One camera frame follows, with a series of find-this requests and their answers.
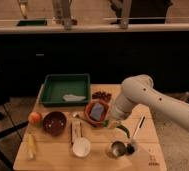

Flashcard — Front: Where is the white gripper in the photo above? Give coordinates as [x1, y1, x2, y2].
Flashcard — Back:
[109, 100, 135, 123]

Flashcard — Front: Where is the green pepper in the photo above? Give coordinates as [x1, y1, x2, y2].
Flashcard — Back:
[102, 119, 131, 139]

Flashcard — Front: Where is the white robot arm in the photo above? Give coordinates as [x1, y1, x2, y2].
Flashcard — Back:
[109, 75, 189, 132]

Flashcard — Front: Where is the metal cup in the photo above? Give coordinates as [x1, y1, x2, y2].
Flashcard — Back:
[110, 141, 126, 158]

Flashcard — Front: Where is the white round cup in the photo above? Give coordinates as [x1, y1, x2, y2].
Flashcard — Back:
[72, 137, 91, 158]

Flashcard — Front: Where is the orange bowl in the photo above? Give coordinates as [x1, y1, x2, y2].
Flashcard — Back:
[84, 100, 109, 127]

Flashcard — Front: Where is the blue sponge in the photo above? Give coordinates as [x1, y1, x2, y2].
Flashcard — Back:
[90, 103, 104, 121]

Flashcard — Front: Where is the red grapes bunch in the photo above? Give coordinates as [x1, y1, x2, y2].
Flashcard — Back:
[92, 91, 112, 102]

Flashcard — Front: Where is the wooden block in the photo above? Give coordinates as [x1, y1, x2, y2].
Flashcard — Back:
[71, 121, 82, 143]

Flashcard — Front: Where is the white cloth in tray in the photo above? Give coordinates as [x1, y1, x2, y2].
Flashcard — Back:
[62, 94, 86, 102]

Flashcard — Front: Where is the green plastic tray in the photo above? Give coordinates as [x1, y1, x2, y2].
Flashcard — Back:
[39, 74, 90, 107]

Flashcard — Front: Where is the dark red bowl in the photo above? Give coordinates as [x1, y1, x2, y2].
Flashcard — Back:
[43, 111, 67, 136]

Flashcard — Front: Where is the peach fruit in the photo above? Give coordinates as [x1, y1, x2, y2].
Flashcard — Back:
[28, 112, 42, 126]

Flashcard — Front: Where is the spoon with wooden handle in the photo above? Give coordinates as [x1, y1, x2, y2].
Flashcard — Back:
[71, 112, 97, 127]

